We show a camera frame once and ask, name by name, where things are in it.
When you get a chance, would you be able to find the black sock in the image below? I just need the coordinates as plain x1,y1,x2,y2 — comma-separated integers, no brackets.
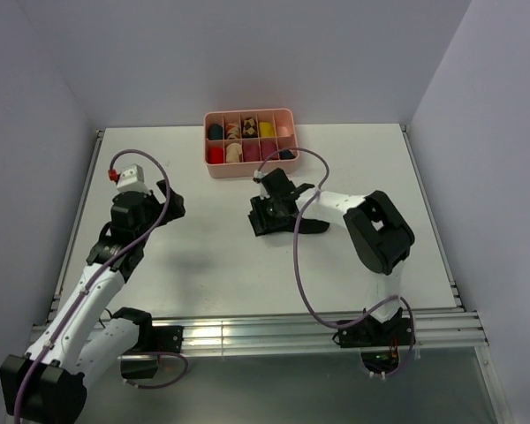
284,217,330,235

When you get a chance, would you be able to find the maroon purple striped sock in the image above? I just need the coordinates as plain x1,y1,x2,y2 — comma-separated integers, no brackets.
260,139,279,161

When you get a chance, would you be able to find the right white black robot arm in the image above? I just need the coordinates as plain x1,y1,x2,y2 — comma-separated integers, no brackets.
248,168,415,345

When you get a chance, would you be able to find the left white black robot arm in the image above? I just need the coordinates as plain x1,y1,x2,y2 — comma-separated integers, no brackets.
0,180,186,423

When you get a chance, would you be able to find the maroon rolled sock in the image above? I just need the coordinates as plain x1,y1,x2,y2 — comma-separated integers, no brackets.
242,140,261,163

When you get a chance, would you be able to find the beige patterned rolled sock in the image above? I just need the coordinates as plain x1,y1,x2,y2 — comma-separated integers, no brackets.
225,142,243,163

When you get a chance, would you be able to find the pink divided organizer box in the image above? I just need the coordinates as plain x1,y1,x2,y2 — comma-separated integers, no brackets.
203,108,299,178

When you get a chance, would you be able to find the yellow rolled sock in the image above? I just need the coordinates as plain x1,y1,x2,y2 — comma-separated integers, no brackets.
259,121,276,138

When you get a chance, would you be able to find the red rolled sock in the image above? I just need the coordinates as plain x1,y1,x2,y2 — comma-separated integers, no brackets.
207,147,224,164

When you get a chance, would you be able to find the brown checkered rolled sock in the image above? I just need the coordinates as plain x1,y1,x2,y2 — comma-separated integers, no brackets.
242,117,259,138

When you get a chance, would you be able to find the brown cream patterned rolled sock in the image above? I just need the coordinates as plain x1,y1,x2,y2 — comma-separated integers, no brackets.
224,122,241,140

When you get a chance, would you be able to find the dark navy rolled sock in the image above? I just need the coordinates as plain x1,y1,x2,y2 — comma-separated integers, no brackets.
207,124,223,140

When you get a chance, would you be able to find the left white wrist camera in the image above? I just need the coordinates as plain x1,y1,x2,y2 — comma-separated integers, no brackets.
108,164,151,195

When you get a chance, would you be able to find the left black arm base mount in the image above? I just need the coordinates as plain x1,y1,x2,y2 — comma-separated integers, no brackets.
119,325,189,390

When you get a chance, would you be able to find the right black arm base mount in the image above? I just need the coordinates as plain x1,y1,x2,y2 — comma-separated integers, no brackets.
332,308,416,375

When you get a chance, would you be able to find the aluminium frame rail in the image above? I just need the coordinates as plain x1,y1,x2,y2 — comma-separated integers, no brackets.
154,310,488,358

